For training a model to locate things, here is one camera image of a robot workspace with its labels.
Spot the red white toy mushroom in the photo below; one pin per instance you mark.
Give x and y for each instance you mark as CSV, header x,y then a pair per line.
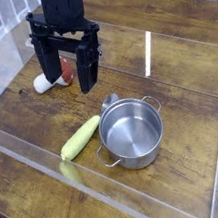
x,y
41,84

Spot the silver metal pot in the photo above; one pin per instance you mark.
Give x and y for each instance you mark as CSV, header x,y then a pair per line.
x,y
130,131

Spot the clear acrylic enclosure wall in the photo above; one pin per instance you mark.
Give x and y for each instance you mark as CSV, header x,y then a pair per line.
x,y
104,189

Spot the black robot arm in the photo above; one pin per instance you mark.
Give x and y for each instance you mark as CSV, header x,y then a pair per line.
x,y
62,4

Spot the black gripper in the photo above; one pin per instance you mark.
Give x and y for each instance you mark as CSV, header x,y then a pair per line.
x,y
64,29

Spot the green handled metal spoon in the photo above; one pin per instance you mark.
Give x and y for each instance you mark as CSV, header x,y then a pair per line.
x,y
80,138

